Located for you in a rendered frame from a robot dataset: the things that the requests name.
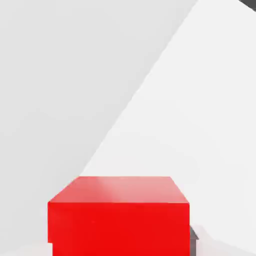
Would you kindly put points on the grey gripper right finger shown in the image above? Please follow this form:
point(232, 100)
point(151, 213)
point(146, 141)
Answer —
point(193, 246)

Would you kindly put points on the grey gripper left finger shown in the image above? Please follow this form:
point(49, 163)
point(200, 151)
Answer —
point(43, 251)

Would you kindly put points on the small red cube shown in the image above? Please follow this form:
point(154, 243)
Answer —
point(120, 224)

